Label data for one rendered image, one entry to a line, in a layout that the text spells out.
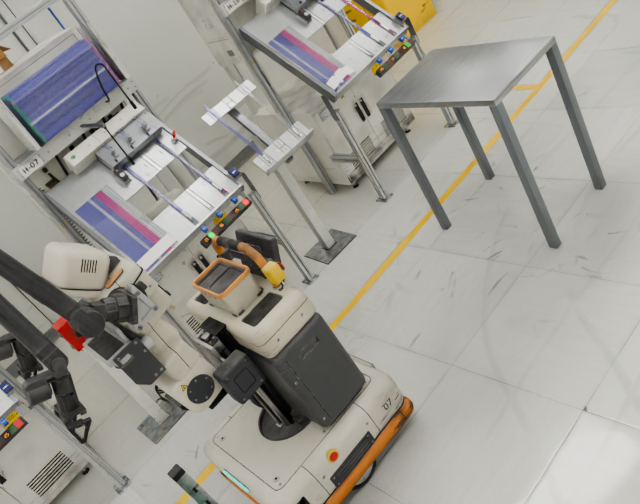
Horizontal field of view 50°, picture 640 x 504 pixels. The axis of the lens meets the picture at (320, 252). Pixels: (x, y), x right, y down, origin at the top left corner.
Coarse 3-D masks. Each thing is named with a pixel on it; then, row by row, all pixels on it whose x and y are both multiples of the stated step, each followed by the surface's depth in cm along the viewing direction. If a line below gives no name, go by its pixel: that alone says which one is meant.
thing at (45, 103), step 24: (72, 48) 336; (48, 72) 328; (72, 72) 335; (24, 96) 323; (48, 96) 329; (72, 96) 336; (96, 96) 343; (24, 120) 327; (48, 120) 331; (72, 120) 338
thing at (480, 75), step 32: (416, 64) 333; (448, 64) 314; (480, 64) 297; (512, 64) 282; (384, 96) 323; (416, 96) 305; (448, 96) 289; (480, 96) 274; (512, 128) 276; (576, 128) 305; (416, 160) 338; (480, 160) 367; (512, 160) 284; (448, 224) 358; (544, 224) 300
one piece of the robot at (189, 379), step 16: (112, 272) 212; (128, 272) 208; (144, 272) 212; (112, 288) 206; (160, 288) 223; (160, 304) 223; (160, 320) 225; (128, 336) 219; (160, 336) 226; (176, 336) 229; (160, 352) 227; (176, 352) 226; (192, 352) 229; (176, 368) 226; (192, 368) 230; (208, 368) 233; (160, 384) 234; (176, 384) 228; (192, 384) 230; (208, 384) 234; (192, 400) 231; (208, 400) 235
